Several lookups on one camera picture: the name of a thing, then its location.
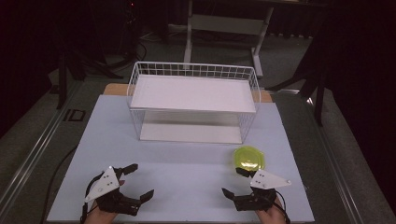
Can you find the black stand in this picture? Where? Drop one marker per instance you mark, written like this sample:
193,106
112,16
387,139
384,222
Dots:
317,93
61,81

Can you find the black square floor bracket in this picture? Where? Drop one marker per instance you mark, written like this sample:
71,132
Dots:
74,115

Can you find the person's right hand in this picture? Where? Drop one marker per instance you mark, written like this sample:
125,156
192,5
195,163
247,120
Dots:
272,216

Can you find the person's left hand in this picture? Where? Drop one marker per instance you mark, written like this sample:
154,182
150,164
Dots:
101,217

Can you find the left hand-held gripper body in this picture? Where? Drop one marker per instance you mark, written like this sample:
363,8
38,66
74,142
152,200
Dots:
104,185

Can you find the metal floor rail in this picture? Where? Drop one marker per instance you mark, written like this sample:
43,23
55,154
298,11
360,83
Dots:
336,168
34,149

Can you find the white metal desk frame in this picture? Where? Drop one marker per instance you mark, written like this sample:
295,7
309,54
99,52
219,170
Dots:
227,24

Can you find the light blue table mat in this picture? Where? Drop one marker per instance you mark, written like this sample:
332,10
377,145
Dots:
186,174

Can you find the green plate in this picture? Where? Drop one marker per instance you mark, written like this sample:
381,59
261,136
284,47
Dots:
249,157

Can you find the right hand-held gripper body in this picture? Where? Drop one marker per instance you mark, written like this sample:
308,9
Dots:
267,181

